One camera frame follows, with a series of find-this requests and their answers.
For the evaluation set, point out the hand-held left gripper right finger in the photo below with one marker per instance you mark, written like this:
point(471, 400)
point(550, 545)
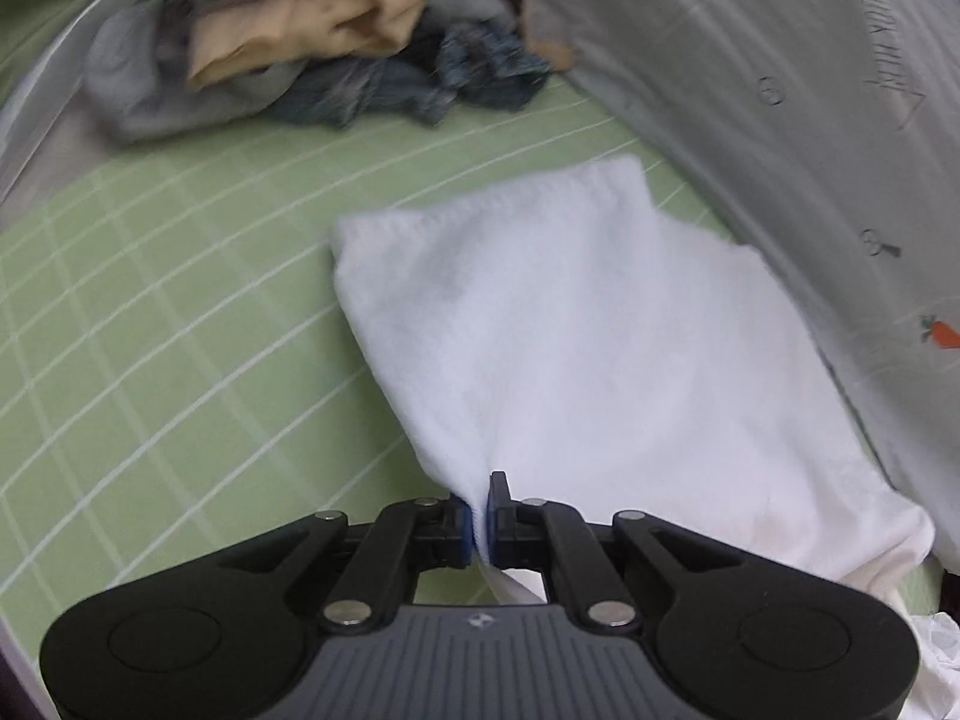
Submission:
point(492, 525)

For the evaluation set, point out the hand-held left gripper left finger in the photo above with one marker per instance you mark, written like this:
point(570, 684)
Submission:
point(466, 534)

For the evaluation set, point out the white garment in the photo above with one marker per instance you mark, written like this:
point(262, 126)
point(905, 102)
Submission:
point(562, 330)

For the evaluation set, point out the grey crumpled garment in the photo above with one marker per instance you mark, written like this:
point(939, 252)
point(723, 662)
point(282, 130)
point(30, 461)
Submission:
point(127, 82)

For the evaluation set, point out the green checked bed sheet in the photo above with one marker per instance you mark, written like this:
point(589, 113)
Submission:
point(187, 315)

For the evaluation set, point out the grey carrot print quilt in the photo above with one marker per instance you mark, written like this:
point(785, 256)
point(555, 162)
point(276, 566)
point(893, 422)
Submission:
point(750, 90)

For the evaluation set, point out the beige crumpled garment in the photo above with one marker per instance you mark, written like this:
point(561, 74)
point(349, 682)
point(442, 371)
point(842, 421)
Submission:
point(337, 7)

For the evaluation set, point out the white crumpled cloth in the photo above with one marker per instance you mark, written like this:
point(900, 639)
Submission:
point(937, 660)

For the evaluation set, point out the dark denim garment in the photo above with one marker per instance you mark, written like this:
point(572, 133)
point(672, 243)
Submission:
point(480, 67)

